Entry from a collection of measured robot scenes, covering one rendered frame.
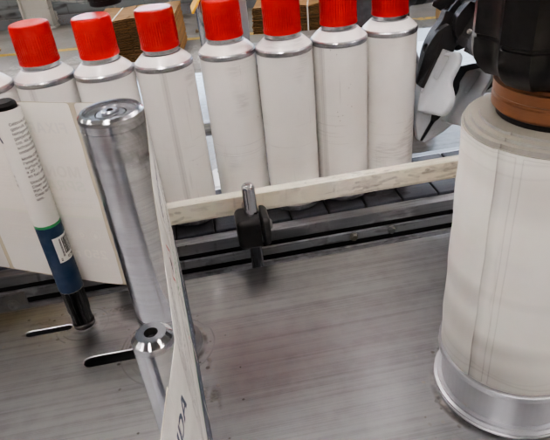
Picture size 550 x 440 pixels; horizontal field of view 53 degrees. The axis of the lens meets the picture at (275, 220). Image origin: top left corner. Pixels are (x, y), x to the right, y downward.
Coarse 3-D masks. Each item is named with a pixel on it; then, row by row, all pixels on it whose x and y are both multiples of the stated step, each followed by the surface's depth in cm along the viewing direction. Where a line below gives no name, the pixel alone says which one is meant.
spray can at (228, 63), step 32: (224, 0) 46; (224, 32) 48; (224, 64) 48; (256, 64) 51; (224, 96) 50; (256, 96) 51; (224, 128) 52; (256, 128) 53; (224, 160) 54; (256, 160) 54; (224, 192) 56
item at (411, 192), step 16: (416, 160) 63; (368, 192) 58; (384, 192) 58; (400, 192) 57; (416, 192) 57; (432, 192) 57; (448, 192) 57; (320, 208) 56; (336, 208) 56; (352, 208) 56; (176, 224) 57; (208, 224) 55; (224, 224) 55
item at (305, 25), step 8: (304, 0) 470; (312, 0) 468; (256, 8) 456; (304, 8) 454; (312, 8) 453; (256, 16) 461; (304, 16) 457; (312, 16) 457; (256, 24) 465; (304, 24) 461; (312, 24) 462; (256, 32) 468
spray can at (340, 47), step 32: (320, 0) 48; (352, 0) 48; (320, 32) 49; (352, 32) 49; (320, 64) 50; (352, 64) 49; (320, 96) 52; (352, 96) 51; (320, 128) 54; (352, 128) 53; (320, 160) 56; (352, 160) 54
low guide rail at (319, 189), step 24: (384, 168) 54; (408, 168) 54; (432, 168) 55; (456, 168) 55; (240, 192) 53; (264, 192) 53; (288, 192) 53; (312, 192) 54; (336, 192) 54; (360, 192) 55; (192, 216) 53; (216, 216) 53
